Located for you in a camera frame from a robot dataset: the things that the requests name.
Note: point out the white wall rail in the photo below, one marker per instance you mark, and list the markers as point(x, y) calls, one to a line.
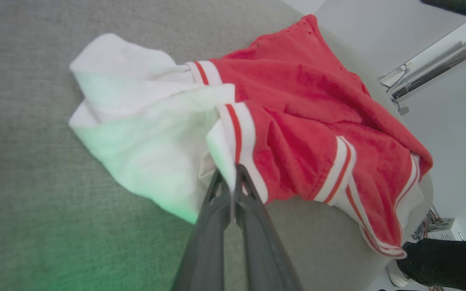
point(431, 68)

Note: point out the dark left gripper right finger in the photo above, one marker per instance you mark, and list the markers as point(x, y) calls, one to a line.
point(261, 246)

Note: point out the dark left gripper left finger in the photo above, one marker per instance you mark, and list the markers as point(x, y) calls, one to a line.
point(208, 242)

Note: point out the red garment with white stripes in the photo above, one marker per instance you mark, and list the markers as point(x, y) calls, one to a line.
point(297, 121)

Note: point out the grey fabric sofa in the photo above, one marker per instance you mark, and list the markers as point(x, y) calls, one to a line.
point(34, 161)

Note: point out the white shoe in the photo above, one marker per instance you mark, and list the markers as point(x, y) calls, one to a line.
point(397, 275)

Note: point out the black blurry object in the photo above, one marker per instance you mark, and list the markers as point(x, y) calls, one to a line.
point(463, 8)

